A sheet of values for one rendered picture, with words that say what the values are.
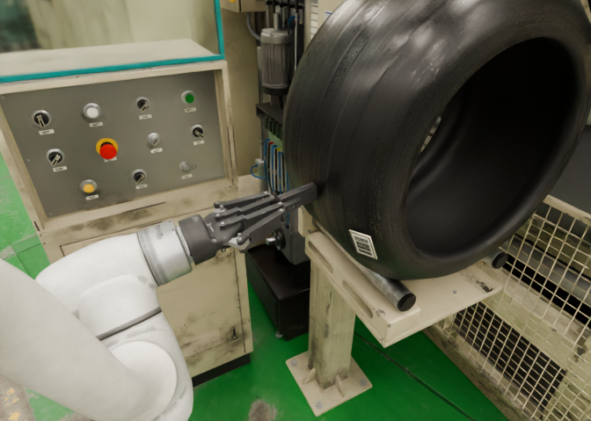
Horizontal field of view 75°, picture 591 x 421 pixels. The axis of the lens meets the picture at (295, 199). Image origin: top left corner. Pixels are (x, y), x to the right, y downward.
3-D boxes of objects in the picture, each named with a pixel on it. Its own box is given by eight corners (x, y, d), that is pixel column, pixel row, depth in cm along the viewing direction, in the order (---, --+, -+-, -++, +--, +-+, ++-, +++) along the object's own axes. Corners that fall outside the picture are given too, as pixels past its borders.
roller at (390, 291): (310, 222, 104) (318, 208, 103) (322, 226, 107) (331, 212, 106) (396, 311, 78) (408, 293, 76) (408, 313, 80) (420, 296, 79)
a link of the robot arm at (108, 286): (140, 231, 65) (170, 304, 64) (39, 270, 60) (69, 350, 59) (130, 223, 54) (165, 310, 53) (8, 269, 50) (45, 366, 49)
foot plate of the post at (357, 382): (285, 362, 168) (285, 356, 166) (337, 338, 179) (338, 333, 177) (316, 417, 148) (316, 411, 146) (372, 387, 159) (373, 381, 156)
